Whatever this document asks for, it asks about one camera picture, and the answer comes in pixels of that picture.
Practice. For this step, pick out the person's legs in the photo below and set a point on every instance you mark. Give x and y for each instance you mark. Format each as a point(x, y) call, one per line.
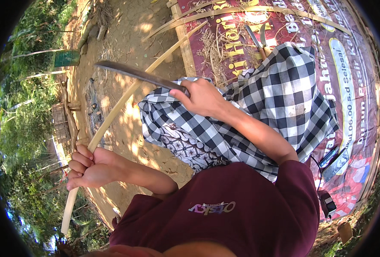
point(286, 96)

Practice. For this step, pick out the woven bamboo crate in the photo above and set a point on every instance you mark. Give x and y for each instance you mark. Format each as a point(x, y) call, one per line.
point(60, 123)

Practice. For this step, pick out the green sign board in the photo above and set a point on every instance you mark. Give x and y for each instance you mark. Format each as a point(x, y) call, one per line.
point(67, 58)

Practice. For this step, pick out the small curved blade knife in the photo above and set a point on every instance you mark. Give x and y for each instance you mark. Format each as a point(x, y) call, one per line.
point(262, 37)

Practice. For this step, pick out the person's left hand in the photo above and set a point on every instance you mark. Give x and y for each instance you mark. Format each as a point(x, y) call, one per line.
point(100, 170)

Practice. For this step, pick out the person's right hand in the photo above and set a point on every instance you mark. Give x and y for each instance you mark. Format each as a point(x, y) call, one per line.
point(206, 99)

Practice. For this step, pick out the dark steel machete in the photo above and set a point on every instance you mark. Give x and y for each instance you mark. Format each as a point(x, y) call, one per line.
point(135, 74)

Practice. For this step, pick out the blue flat case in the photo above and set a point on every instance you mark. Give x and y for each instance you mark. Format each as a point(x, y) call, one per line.
point(327, 156)

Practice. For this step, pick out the small black box device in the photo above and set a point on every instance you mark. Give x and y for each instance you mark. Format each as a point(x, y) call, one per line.
point(327, 204)

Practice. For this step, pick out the person's body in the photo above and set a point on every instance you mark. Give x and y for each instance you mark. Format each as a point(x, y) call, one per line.
point(241, 199)

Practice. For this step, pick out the fire pit ash heap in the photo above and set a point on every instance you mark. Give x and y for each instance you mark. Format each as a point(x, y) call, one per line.
point(95, 102)

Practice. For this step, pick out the wooden stump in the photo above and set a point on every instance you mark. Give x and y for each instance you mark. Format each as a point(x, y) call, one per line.
point(345, 232)

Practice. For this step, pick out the wooden edge plank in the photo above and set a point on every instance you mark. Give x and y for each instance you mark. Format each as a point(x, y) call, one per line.
point(183, 48)

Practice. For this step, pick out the heap of bamboo shavings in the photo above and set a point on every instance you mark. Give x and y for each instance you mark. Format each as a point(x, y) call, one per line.
point(214, 51)

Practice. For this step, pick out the printed red banner mat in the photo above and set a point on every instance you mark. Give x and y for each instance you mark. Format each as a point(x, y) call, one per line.
point(363, 80)

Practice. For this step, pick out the long curved bamboo strip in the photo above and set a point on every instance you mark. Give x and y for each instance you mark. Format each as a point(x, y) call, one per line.
point(260, 7)

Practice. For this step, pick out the long pale bamboo strip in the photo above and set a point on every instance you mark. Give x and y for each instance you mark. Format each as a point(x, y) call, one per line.
point(112, 119)

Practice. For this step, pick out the black smartphone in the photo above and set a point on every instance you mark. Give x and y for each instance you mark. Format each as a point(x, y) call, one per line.
point(335, 165)

